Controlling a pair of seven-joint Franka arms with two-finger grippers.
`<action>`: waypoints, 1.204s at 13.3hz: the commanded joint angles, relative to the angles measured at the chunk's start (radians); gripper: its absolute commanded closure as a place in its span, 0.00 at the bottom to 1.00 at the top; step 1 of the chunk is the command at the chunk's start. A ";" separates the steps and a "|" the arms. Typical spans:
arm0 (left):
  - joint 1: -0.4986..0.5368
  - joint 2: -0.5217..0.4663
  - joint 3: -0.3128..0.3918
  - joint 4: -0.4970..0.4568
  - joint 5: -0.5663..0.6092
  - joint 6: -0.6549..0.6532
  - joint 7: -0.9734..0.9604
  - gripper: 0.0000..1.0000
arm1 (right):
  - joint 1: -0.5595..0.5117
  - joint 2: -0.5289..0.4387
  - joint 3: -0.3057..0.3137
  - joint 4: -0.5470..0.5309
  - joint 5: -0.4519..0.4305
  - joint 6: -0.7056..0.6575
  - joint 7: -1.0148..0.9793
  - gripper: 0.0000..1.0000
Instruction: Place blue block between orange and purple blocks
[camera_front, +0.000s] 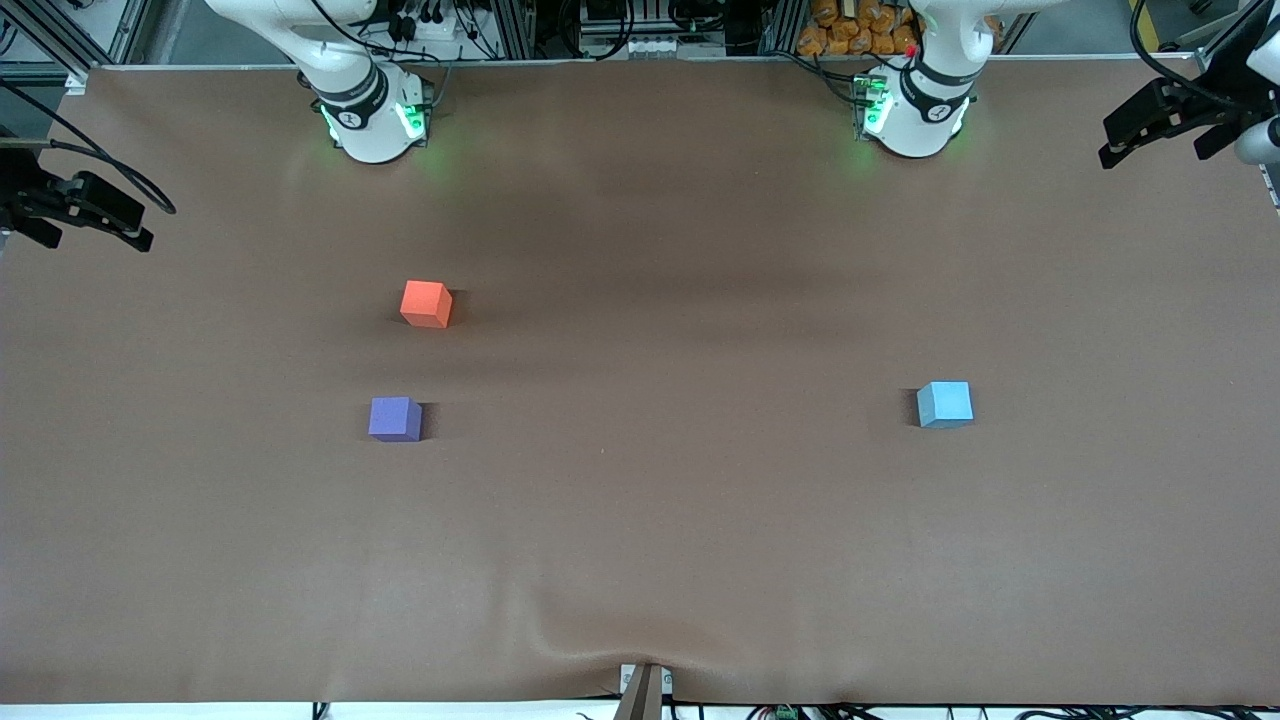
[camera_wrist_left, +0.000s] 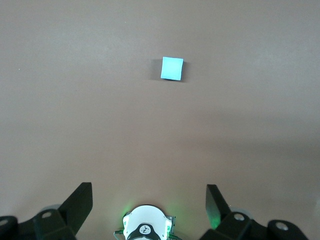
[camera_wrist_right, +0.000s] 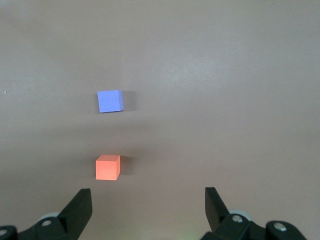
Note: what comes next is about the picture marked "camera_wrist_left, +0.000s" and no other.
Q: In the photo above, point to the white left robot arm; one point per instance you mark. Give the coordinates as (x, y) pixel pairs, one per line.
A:
(145, 217)

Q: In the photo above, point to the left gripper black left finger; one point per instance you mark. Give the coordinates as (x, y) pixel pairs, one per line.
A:
(75, 207)

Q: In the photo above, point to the blue block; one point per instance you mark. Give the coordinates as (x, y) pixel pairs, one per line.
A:
(172, 68)

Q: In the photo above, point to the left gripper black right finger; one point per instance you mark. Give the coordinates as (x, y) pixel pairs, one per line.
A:
(217, 207)

